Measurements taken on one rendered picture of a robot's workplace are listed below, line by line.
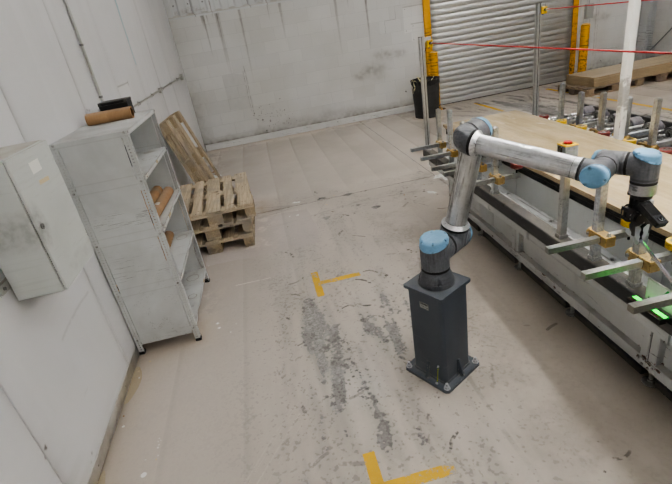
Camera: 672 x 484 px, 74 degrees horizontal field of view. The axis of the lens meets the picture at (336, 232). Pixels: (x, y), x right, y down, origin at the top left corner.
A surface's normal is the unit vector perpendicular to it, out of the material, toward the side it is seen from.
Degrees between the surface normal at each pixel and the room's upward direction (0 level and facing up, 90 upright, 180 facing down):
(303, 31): 90
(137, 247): 90
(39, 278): 90
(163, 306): 90
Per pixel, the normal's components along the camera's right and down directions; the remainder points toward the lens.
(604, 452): -0.15, -0.89
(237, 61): 0.18, 0.40
